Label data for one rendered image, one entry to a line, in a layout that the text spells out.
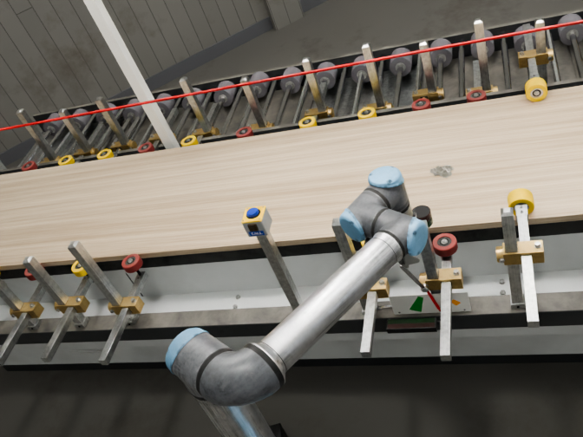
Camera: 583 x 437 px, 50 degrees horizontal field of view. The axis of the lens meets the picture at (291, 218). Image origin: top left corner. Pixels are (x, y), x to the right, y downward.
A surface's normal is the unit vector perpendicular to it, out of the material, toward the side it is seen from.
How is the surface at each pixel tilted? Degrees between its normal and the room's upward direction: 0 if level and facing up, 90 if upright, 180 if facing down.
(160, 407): 0
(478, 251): 90
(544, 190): 0
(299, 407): 0
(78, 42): 90
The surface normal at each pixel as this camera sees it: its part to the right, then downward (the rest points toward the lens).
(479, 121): -0.31, -0.71
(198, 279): -0.18, 0.70
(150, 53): 0.39, 0.51
